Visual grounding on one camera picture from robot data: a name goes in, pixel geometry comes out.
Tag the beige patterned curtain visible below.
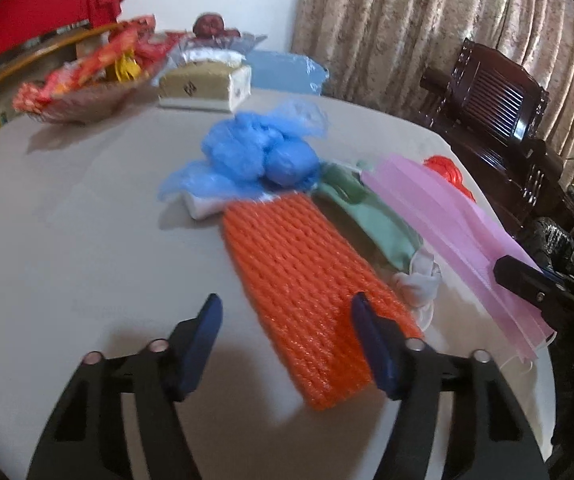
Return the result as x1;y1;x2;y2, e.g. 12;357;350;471
291;0;574;171

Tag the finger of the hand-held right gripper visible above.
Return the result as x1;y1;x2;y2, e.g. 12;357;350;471
493;255;574;331

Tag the bag of red apples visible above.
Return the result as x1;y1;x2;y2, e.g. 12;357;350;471
177;30;268;57

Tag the pink face mask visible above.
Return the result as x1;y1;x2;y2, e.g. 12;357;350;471
361;154;555;376

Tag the black television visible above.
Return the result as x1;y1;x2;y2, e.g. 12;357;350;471
27;20;92;50

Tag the orange foam net sleeve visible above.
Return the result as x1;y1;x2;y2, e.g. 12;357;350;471
221;195;425;412

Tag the trash bin with black liner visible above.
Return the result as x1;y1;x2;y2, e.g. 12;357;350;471
519;217;574;291

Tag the white crumpled wad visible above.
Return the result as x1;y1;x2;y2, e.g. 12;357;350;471
183;192;233;221

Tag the woven snack basket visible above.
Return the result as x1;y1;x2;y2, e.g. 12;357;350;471
17;67;168;126

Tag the grey tablecloth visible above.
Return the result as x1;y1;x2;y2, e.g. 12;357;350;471
0;87;555;480

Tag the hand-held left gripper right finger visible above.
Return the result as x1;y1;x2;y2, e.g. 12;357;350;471
351;292;550;480

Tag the red cloth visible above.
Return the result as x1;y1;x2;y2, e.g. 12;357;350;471
0;0;125;73

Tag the red net bag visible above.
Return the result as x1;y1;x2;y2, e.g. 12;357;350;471
423;155;476;203

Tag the blue cloth covered stool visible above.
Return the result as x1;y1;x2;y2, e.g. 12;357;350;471
244;50;332;96

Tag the dark wooden armchair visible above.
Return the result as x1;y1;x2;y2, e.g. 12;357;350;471
414;37;565;233

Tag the green rubber glove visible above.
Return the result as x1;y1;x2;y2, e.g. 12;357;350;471
314;162;420;273

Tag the glass bowl of snacks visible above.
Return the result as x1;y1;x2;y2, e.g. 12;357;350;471
12;15;183;111

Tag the white crumpled plastic wrap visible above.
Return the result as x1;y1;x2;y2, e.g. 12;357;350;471
392;252;442;323

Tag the beige tissue box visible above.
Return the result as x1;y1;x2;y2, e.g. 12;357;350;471
158;49;253;112

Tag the crumpled blue plastic cover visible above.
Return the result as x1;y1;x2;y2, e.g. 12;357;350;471
159;100;330;206
265;140;320;191

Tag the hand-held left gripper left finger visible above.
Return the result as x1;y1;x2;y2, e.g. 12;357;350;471
26;293;224;480

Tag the red apple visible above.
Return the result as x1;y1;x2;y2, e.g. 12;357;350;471
193;12;228;37

